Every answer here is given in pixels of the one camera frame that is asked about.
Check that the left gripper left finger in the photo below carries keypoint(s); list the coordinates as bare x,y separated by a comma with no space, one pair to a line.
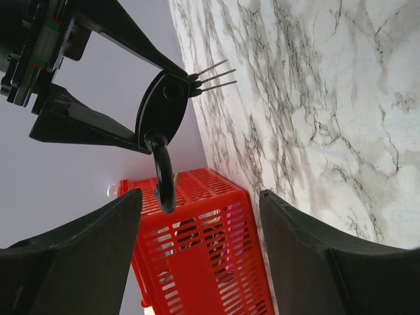
78,268

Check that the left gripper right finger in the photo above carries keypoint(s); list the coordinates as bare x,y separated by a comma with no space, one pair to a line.
318,269

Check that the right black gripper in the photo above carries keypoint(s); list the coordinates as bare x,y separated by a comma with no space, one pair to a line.
35,38

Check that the black padlock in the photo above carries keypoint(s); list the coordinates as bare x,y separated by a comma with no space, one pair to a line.
160,114

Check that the red plastic basket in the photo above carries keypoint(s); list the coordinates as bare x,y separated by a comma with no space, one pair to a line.
205,257

